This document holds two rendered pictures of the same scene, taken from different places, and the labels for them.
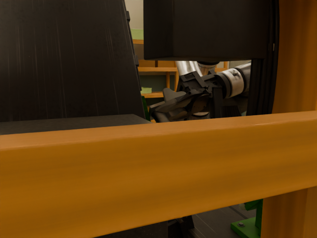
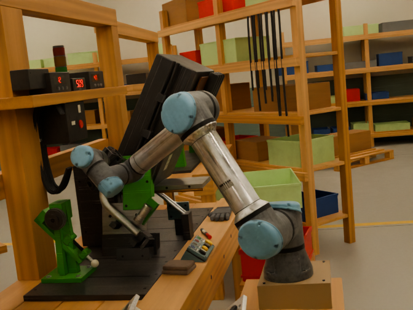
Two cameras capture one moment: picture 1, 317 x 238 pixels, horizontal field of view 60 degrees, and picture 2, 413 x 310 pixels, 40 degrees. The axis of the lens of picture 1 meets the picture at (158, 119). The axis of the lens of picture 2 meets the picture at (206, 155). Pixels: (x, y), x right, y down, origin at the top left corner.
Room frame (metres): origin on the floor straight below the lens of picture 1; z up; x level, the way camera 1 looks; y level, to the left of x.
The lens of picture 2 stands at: (2.19, -1.53, 1.55)
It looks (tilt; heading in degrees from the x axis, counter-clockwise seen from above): 8 degrees down; 126
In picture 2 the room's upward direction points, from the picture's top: 6 degrees counter-clockwise
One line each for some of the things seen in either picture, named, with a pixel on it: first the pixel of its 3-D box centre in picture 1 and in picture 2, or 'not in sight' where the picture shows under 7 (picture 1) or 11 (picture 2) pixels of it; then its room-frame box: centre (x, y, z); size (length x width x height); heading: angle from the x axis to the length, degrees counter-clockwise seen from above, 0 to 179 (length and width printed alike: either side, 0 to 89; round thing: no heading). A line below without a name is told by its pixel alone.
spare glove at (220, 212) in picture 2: not in sight; (219, 213); (0.74, 0.55, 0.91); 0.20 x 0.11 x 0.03; 117
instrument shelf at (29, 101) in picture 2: not in sight; (60, 97); (0.39, 0.01, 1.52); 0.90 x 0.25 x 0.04; 113
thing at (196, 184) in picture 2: not in sight; (161, 186); (0.69, 0.22, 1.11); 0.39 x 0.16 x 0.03; 23
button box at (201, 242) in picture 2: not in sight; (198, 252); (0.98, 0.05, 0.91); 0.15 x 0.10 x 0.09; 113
